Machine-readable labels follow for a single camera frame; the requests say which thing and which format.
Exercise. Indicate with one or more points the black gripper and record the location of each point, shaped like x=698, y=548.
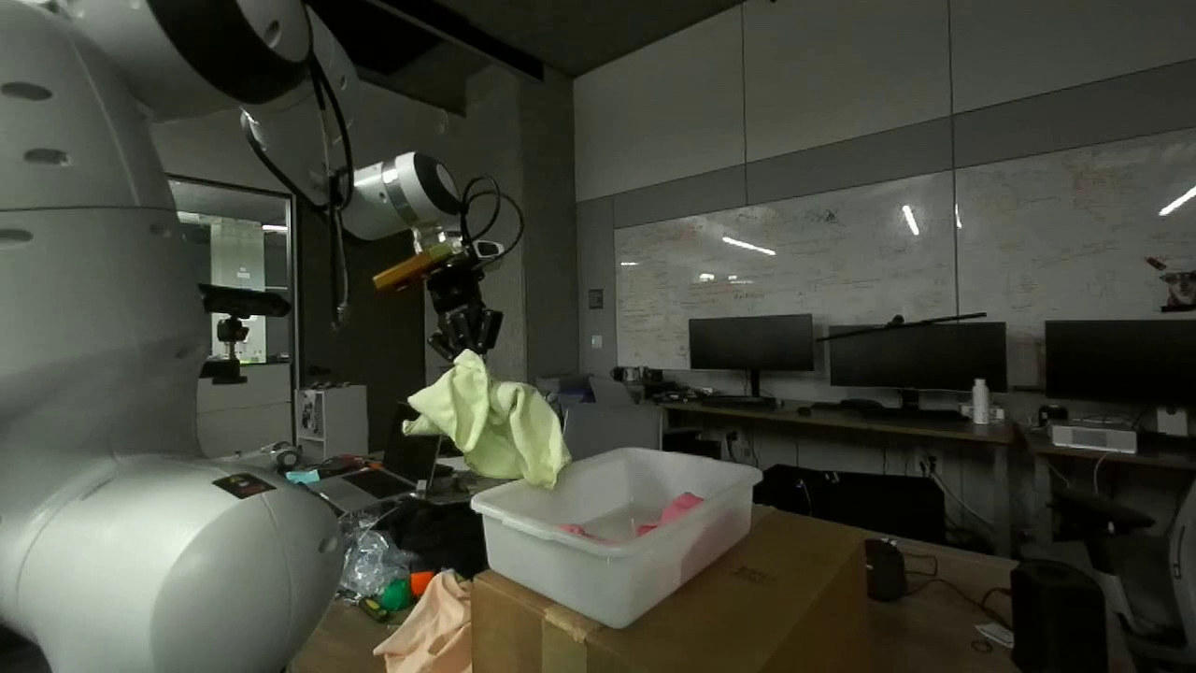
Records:
x=464, y=301

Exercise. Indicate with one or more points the light green terry towel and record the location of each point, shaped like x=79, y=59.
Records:
x=497, y=432

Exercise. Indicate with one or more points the red cloth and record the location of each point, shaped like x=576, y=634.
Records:
x=678, y=505

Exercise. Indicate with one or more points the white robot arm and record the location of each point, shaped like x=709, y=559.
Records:
x=97, y=376

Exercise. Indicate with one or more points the brown cardboard box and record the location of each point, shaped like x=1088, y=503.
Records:
x=748, y=611

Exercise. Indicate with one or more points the white cabinet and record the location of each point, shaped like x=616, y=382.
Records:
x=335, y=423

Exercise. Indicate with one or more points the grey office chair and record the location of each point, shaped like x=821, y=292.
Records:
x=1184, y=564
x=611, y=423

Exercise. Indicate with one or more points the black cloth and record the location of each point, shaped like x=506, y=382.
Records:
x=436, y=538

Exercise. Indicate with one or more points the small green toy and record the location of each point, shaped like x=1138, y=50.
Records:
x=394, y=597

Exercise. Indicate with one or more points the white plastic bin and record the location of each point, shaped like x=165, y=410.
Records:
x=598, y=572

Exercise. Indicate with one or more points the black computer monitor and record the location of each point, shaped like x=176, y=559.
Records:
x=752, y=342
x=917, y=358
x=1123, y=362

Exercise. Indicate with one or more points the long wooden desk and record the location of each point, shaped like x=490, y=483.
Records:
x=874, y=429

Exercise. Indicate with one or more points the small black object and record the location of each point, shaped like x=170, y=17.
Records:
x=884, y=571

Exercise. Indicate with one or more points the white plastic bottle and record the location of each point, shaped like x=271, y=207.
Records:
x=981, y=405

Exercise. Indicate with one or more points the white paper scrap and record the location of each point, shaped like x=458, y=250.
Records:
x=991, y=636

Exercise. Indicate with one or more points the white desktop device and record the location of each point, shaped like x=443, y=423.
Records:
x=1092, y=439

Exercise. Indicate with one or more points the black cylinder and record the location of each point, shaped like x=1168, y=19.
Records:
x=1059, y=622

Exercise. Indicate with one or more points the yellow wrist camera bar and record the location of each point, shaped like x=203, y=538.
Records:
x=409, y=270

